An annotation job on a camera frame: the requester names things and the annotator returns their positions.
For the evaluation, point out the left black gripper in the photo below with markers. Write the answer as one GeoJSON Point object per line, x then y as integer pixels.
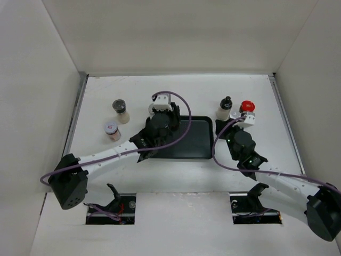
{"type": "Point", "coordinates": [174, 114]}

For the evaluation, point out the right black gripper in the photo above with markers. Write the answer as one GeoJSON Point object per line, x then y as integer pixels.
{"type": "Point", "coordinates": [222, 136]}

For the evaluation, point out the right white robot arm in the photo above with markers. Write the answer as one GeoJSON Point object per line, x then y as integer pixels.
{"type": "Point", "coordinates": [315, 203]}

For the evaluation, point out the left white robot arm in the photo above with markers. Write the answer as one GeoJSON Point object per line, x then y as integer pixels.
{"type": "Point", "coordinates": [70, 177]}

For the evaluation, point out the black cap white bottle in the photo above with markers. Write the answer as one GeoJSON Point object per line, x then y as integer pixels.
{"type": "Point", "coordinates": [224, 109]}

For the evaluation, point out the silver lid jar right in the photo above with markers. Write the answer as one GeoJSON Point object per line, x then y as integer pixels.
{"type": "Point", "coordinates": [235, 114]}

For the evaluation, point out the black plastic tray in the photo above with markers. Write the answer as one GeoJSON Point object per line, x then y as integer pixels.
{"type": "Point", "coordinates": [195, 145]}

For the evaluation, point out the red lid jar right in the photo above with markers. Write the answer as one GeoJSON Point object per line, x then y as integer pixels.
{"type": "Point", "coordinates": [247, 106]}

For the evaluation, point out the grey lid salt shaker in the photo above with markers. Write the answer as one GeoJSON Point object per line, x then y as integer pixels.
{"type": "Point", "coordinates": [119, 107]}

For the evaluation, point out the white lid spice jar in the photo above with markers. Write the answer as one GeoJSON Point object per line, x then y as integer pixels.
{"type": "Point", "coordinates": [112, 130]}

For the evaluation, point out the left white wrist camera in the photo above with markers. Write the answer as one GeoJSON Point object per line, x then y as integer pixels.
{"type": "Point", "coordinates": [162, 102]}

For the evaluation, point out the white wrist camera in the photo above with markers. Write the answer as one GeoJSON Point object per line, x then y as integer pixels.
{"type": "Point", "coordinates": [249, 119]}
{"type": "Point", "coordinates": [162, 102]}

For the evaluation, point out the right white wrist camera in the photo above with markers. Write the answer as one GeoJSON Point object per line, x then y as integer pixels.
{"type": "Point", "coordinates": [249, 119]}

